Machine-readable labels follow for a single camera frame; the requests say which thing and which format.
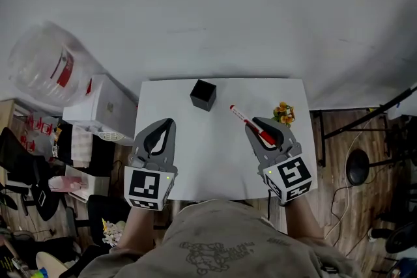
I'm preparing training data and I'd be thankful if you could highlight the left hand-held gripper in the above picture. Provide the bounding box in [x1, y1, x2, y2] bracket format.
[123, 118, 179, 212]

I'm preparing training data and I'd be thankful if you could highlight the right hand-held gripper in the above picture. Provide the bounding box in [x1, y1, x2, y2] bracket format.
[244, 117, 313, 206]

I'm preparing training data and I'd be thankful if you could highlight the red and white marker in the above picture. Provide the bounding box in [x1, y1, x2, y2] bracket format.
[229, 104, 278, 146]

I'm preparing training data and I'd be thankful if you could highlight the black square pen holder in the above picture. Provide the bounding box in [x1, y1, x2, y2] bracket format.
[189, 79, 218, 113]

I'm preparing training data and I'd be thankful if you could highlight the person's left forearm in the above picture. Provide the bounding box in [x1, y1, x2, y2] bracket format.
[117, 204, 157, 253]

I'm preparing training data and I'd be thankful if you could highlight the person's right forearm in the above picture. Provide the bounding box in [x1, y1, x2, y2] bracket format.
[285, 197, 326, 242]

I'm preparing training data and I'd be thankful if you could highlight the orange flower potted plant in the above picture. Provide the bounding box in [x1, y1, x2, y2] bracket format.
[272, 102, 296, 126]

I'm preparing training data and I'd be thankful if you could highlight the black cabinet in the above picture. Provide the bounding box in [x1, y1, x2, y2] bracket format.
[53, 122, 117, 177]

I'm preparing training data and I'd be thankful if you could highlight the white table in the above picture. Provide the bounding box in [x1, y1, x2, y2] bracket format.
[134, 77, 319, 202]

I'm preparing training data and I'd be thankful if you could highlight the white checked cloth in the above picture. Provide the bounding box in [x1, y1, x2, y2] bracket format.
[71, 125, 94, 169]

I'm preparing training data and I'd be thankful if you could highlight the black chair holding flowers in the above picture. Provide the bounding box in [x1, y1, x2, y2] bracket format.
[65, 194, 131, 248]

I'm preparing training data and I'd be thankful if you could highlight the black round fan base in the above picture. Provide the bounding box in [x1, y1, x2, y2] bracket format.
[345, 148, 371, 187]

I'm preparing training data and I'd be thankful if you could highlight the white flower bouquet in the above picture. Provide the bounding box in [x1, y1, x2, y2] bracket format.
[101, 217, 126, 247]

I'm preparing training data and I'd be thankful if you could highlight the pink box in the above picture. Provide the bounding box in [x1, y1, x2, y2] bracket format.
[48, 174, 89, 195]

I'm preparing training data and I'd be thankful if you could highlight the person's beige printed shirt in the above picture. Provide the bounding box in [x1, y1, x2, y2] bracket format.
[78, 199, 364, 278]

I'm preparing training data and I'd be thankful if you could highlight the clear bag with red print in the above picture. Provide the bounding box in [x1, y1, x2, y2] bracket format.
[16, 109, 61, 160]

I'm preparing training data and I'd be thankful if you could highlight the clear water jug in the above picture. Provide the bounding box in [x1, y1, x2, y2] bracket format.
[7, 21, 105, 108]

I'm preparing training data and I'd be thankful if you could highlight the black mesh office chair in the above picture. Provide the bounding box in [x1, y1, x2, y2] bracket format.
[0, 126, 63, 222]

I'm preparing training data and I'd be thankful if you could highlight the light wooden shelf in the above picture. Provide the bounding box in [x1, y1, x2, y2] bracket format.
[0, 99, 24, 135]

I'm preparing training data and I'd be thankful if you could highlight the beige oval table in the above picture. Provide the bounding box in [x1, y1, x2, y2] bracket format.
[35, 251, 69, 278]

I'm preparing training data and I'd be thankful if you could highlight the white floor cable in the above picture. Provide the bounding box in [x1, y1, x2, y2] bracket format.
[324, 117, 375, 240]

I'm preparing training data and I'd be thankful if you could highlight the black metal rack frame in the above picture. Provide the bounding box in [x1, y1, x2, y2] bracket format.
[309, 84, 417, 169]

